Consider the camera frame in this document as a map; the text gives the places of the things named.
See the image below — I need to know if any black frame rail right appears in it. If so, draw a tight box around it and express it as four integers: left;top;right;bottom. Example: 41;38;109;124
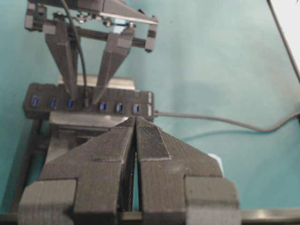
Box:
267;0;300;82

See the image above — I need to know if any hub power cable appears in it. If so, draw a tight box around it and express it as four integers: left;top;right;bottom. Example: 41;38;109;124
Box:
153;109;300;132

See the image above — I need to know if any black bench vise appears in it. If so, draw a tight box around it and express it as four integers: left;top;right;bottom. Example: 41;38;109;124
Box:
9;78;135;213

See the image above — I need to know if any black multi-port USB hub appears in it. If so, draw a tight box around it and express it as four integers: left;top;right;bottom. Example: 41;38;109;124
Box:
23;83;155;121

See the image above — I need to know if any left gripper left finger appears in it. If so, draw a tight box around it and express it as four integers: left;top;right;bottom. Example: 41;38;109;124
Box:
18;118;135;225

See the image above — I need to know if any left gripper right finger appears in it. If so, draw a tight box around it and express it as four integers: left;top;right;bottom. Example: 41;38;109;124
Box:
135;117;241;225

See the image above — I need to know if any black USB cable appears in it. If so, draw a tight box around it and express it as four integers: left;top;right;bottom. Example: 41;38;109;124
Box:
61;0;90;109

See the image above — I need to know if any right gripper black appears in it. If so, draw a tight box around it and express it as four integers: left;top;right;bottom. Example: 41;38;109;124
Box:
24;0;159;105

